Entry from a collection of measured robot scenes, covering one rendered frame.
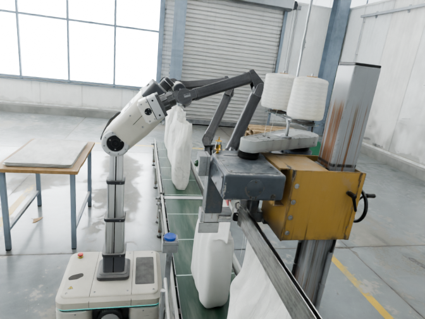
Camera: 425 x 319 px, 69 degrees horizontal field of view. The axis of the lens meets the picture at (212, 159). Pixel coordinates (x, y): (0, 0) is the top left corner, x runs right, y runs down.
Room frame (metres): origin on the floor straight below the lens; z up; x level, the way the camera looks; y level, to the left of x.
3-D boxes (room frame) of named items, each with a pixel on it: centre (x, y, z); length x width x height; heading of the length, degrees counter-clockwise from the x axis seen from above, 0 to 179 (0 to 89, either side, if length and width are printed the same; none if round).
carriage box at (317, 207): (1.30, -0.45, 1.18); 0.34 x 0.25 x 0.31; 104
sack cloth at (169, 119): (4.67, 0.68, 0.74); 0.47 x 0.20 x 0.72; 16
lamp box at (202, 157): (1.26, 0.04, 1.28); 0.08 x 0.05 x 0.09; 14
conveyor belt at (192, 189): (3.98, 0.51, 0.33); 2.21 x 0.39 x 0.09; 14
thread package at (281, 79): (1.50, -0.28, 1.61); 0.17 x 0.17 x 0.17
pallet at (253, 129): (7.16, -1.37, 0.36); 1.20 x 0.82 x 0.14; 100
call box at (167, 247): (1.37, 0.17, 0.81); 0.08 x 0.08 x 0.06; 14
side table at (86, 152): (2.72, 1.49, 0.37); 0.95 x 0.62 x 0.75; 14
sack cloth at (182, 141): (3.28, 0.34, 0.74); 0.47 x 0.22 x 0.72; 12
